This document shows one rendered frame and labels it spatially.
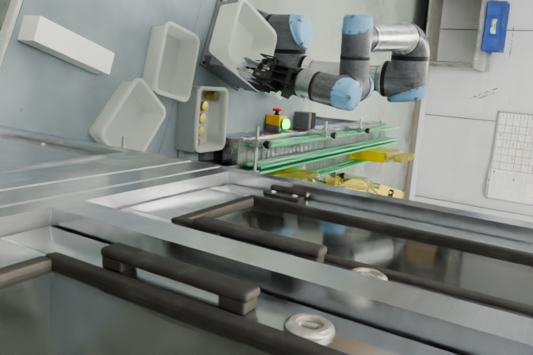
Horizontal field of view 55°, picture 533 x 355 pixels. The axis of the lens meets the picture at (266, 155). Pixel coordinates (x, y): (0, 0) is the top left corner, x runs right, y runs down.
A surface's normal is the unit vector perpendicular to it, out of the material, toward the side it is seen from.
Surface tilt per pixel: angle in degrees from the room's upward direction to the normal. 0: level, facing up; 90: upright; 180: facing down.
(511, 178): 90
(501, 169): 90
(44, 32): 0
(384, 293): 90
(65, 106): 0
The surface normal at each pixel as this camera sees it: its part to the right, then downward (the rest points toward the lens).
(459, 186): -0.51, 0.09
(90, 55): 0.86, 0.14
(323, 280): 0.07, -0.99
